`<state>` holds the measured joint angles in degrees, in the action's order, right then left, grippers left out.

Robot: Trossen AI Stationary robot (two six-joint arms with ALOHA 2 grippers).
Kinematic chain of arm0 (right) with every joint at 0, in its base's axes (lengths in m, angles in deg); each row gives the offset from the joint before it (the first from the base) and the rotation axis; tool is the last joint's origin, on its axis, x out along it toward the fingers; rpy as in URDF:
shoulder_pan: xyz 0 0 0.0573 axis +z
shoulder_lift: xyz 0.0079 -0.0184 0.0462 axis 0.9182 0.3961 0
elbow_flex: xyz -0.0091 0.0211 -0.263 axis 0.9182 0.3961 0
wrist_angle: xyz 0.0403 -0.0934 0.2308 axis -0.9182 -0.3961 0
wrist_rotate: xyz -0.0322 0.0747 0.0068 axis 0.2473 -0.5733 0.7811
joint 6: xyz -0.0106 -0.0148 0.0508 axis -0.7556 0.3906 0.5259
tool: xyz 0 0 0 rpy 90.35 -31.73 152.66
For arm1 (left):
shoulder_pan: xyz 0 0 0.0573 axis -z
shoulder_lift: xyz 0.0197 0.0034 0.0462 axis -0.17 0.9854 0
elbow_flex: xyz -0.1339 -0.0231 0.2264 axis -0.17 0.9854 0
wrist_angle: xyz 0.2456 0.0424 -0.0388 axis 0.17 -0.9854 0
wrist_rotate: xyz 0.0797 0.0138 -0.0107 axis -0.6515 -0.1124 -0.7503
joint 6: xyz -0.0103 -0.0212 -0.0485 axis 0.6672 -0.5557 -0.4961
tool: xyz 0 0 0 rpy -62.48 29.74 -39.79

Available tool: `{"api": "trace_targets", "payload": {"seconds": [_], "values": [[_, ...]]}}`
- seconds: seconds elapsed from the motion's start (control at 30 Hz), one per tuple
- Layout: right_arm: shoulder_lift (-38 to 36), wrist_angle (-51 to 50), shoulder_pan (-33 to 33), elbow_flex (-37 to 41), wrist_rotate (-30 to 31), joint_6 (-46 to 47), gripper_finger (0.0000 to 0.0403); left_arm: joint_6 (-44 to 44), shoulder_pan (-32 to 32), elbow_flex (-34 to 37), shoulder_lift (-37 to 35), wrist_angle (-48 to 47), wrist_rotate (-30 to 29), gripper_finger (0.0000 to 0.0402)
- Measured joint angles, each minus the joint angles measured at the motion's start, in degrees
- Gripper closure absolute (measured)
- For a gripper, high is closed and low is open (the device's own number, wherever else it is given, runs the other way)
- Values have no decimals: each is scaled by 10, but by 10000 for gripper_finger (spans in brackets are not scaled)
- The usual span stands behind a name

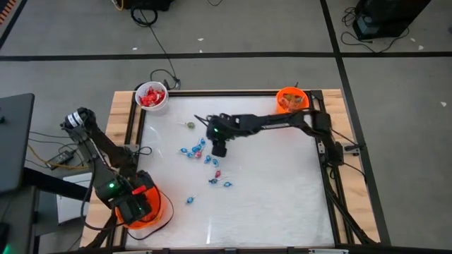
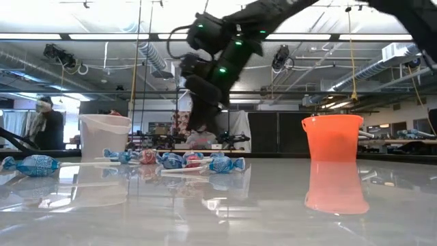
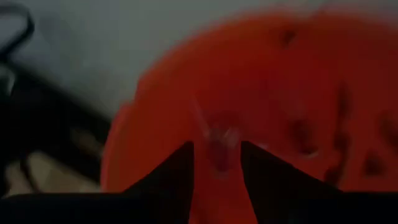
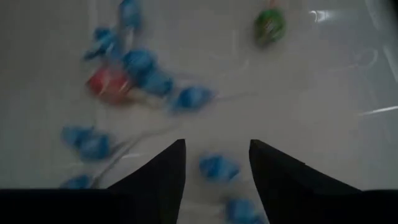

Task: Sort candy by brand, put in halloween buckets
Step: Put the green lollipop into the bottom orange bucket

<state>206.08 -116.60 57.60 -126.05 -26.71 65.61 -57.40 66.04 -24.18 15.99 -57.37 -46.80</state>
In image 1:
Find black device with light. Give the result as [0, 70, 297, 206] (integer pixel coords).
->
[0, 222, 15, 254]

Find grey flat panel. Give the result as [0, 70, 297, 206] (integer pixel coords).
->
[0, 92, 35, 194]

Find black stand beam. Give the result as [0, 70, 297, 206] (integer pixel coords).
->
[21, 167, 93, 202]

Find black tangled floor cables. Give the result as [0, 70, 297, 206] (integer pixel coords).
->
[340, 6, 410, 54]

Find plain orange bucket black handle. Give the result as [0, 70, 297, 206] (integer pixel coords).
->
[114, 185, 174, 241]

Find black equipment case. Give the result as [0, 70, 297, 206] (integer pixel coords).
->
[352, 0, 432, 40]

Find black power adapter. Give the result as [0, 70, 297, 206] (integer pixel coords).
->
[47, 150, 76, 171]

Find black floor cable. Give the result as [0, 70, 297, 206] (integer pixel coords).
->
[129, 6, 182, 91]

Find white skull bucket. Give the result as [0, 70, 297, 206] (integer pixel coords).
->
[135, 80, 170, 112]

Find grey cabinet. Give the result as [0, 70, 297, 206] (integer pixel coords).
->
[0, 186, 59, 254]

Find orange black striped strip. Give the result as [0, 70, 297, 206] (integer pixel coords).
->
[0, 0, 18, 25]

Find light wooden side board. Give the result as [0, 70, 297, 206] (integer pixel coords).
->
[319, 88, 381, 244]
[80, 90, 137, 248]

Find orange jack-o-lantern bucket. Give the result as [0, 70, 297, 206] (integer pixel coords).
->
[275, 86, 310, 116]

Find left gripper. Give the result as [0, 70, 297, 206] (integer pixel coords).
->
[115, 171, 158, 226]

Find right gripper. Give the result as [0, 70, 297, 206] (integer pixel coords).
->
[206, 113, 248, 158]

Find white box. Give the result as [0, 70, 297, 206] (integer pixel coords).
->
[56, 171, 98, 225]

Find black floor equipment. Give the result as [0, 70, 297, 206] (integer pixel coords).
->
[121, 0, 176, 11]

